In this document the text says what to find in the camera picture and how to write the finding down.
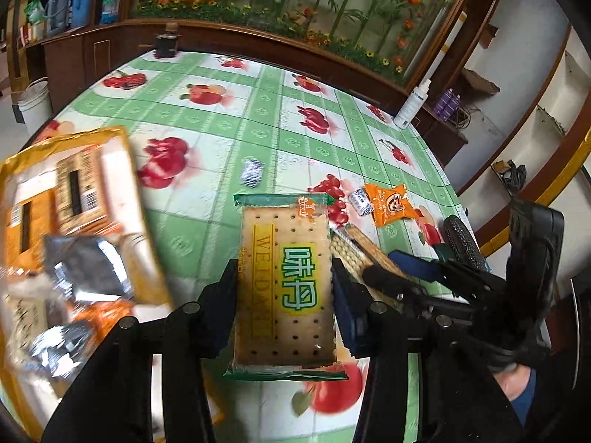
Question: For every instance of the small black jar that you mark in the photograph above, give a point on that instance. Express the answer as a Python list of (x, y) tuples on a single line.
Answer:
[(166, 43)]

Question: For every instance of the person's right hand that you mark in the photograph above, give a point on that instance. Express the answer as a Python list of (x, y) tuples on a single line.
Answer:
[(514, 380)]

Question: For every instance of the black patterned glasses case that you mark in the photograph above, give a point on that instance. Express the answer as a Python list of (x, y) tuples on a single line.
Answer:
[(460, 240)]

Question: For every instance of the blue thermos jug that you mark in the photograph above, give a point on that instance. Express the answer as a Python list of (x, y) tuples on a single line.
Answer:
[(80, 13)]

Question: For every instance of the white spray bottle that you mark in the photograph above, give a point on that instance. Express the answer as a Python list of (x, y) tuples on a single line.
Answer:
[(412, 105)]

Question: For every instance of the silver foil snack bag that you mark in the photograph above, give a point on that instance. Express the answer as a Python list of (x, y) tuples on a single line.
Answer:
[(86, 269)]

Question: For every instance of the white clear snack bag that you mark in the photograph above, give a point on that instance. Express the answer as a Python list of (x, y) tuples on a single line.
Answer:
[(29, 317)]

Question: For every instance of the green plastic bag on shelf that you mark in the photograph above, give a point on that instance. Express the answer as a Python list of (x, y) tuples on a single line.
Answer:
[(35, 12)]

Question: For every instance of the grey thermos jug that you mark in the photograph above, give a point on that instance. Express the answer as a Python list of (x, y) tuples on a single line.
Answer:
[(56, 16)]

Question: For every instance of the green yellow cracker pack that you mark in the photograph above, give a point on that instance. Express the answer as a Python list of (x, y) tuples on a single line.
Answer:
[(284, 321)]

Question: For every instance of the orange snack bag with barcode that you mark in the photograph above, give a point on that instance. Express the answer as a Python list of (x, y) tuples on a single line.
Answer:
[(27, 223)]

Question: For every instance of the orange cartoon snack pouch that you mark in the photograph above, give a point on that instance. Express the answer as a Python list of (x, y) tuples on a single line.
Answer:
[(390, 204)]

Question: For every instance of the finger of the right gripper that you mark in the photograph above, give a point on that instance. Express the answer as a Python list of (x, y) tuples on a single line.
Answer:
[(417, 267), (390, 284)]

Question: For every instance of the purple bottles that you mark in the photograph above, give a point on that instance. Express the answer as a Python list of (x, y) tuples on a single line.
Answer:
[(447, 105)]

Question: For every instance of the white plastic bucket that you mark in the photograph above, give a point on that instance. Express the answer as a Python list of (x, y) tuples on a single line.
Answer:
[(35, 105)]

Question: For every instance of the small orange wafer packs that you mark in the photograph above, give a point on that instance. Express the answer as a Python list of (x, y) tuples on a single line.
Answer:
[(102, 316)]

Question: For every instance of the orange cracker pack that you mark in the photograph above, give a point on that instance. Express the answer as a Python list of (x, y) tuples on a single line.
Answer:
[(81, 201)]

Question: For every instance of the green cracker pack black label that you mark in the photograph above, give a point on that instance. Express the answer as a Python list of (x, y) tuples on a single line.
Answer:
[(358, 252)]

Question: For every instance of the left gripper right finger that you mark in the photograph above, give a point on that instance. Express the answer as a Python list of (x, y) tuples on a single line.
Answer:
[(460, 399)]

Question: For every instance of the yellow white tray box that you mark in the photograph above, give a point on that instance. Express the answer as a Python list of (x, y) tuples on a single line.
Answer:
[(32, 398)]

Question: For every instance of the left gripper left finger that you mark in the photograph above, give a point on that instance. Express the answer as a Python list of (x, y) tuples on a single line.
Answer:
[(110, 399)]

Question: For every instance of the floral aquarium display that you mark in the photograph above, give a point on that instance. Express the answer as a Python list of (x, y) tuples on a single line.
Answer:
[(389, 37)]

